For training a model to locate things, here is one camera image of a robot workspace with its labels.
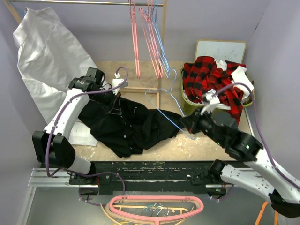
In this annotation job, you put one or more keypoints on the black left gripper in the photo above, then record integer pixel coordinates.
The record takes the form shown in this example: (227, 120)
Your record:
(116, 108)

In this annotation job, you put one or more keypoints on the blue hanger under white shirt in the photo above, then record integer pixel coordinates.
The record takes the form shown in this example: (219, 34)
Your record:
(20, 13)

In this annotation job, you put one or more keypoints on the wooden clothes rack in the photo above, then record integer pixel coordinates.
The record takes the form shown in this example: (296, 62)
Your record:
(163, 5)

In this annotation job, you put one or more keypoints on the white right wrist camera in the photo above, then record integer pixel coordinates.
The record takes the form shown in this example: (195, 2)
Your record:
(211, 101)

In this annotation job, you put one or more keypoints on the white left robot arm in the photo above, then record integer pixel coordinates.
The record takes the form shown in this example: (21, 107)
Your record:
(51, 145)

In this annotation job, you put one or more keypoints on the beige hanger on tray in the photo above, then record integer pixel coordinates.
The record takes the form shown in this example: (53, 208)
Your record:
(149, 215)

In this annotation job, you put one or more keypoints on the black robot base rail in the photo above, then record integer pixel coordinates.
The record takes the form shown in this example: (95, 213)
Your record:
(135, 177)

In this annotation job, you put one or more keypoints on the yellow framed whiteboard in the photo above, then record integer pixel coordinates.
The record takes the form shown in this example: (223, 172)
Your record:
(221, 50)

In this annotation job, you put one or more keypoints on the olive green laundry basket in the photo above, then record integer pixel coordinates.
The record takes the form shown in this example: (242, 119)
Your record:
(189, 106)

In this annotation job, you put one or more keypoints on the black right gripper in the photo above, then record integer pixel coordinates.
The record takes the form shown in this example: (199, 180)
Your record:
(194, 120)

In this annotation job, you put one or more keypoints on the white hanging shirt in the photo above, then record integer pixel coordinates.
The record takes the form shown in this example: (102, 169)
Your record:
(49, 58)

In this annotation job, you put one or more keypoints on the white cloth in basket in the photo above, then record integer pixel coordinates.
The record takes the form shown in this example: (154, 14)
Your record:
(238, 78)

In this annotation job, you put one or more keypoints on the light blue wire hanger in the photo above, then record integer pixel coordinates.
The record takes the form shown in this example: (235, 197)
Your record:
(170, 92)

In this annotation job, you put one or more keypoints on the blue hanger on rack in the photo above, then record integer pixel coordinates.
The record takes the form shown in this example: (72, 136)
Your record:
(160, 45)

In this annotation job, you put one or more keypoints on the black button shirt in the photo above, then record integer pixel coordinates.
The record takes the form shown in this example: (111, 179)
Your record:
(135, 130)

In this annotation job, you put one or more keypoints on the red black plaid shirt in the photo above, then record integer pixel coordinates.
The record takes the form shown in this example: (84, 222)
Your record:
(204, 75)

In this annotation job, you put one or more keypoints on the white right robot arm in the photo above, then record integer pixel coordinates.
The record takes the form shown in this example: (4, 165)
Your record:
(270, 181)

